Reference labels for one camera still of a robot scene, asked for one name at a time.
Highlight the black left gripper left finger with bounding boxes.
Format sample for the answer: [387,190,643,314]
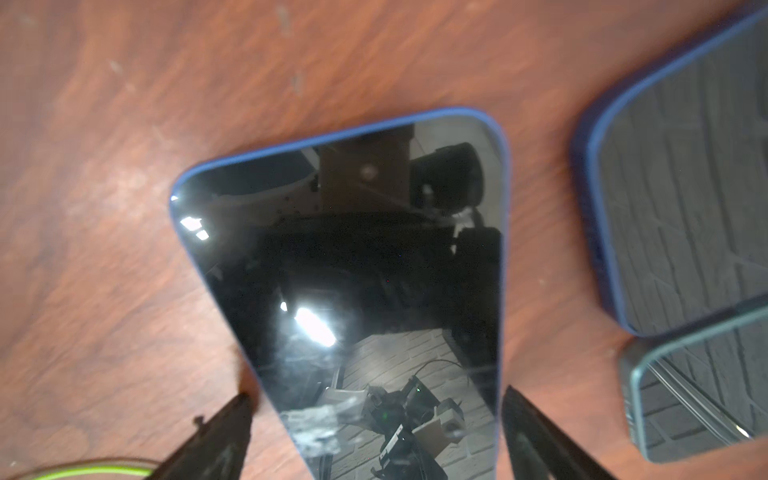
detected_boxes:
[148,393,253,480]

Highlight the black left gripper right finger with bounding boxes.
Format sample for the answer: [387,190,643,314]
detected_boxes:
[501,386,615,480]

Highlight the green earphone cable left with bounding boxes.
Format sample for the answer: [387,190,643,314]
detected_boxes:
[11,458,160,480]

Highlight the dark phone near case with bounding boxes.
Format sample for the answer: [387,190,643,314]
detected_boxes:
[618,295,767,464]

